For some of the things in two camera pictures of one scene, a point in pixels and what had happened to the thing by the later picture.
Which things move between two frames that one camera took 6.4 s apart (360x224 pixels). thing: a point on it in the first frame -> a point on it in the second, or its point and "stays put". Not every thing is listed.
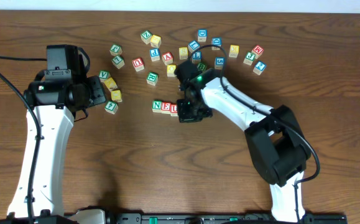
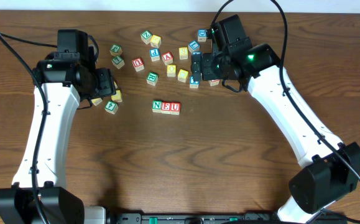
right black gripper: (190, 112) -> (196, 66)
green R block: (152, 78) stays put
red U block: (173, 110) stays put
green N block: (156, 106) stays put
